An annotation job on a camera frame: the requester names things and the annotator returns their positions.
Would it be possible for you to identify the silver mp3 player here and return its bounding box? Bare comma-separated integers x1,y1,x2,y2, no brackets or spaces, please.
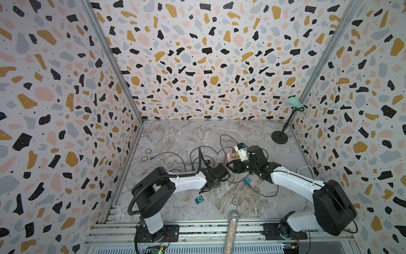
231,199,238,207

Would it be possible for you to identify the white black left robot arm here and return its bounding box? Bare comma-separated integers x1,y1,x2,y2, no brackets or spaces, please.
127,148,230,243

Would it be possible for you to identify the grey cable of yellow charger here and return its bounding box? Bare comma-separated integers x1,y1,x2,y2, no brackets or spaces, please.
218,134,280,198

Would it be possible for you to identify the blue mp3 player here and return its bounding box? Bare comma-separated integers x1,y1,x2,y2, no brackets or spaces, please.
195,196,204,205
243,177,251,185

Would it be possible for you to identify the glitter silver microphone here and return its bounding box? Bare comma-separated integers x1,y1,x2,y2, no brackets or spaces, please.
223,210,240,254

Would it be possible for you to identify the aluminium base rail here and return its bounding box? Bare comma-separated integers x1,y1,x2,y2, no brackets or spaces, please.
83,219,360,254

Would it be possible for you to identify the white power strip cord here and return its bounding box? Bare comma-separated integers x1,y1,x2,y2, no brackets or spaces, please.
296,164,318,182

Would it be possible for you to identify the green microphone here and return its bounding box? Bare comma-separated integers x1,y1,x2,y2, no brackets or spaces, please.
288,97,308,114

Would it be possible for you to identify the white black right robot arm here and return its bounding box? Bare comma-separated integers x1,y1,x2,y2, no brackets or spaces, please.
226,144,357,239

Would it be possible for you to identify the black microphone stand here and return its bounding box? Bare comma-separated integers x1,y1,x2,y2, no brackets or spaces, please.
271,107,304,145

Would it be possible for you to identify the pink power strip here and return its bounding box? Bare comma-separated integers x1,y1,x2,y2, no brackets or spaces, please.
226,152,238,163

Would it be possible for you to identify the grey cable of pink charger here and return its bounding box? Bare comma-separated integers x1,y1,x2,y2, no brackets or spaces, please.
150,145,235,174

